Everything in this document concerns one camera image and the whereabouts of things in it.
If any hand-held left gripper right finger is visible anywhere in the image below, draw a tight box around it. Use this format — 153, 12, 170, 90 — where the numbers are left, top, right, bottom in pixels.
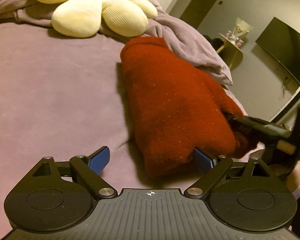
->
184, 148, 272, 200

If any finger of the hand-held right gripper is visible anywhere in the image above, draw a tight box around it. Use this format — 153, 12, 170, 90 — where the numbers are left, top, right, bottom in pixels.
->
227, 114, 292, 139

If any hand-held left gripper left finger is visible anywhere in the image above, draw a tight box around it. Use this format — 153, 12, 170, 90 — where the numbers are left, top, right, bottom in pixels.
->
32, 145, 118, 200

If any red knit cardigan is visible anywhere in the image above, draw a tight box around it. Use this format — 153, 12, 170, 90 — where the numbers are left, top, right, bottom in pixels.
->
120, 36, 258, 179

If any white flat panel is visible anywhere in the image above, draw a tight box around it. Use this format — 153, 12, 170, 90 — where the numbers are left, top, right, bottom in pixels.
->
269, 81, 300, 123

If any yellow side table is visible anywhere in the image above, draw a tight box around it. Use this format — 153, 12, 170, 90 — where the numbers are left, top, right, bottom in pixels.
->
216, 32, 244, 70

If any purple bed sheet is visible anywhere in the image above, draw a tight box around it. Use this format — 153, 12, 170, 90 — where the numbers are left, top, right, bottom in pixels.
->
0, 23, 265, 238

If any black cloth heap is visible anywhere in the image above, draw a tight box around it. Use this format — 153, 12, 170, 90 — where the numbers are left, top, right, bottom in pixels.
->
209, 37, 225, 51

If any purple crumpled duvet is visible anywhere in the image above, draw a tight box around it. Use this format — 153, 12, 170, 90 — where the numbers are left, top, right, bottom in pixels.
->
0, 0, 233, 85

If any cream flower-shaped pillow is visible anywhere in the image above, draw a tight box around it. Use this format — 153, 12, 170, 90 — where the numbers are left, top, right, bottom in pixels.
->
33, 0, 158, 38

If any black wall television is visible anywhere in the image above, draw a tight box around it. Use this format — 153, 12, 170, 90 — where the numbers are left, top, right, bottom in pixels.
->
255, 17, 300, 86

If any dark door frame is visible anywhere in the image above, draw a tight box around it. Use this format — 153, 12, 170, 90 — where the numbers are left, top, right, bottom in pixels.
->
181, 0, 232, 28

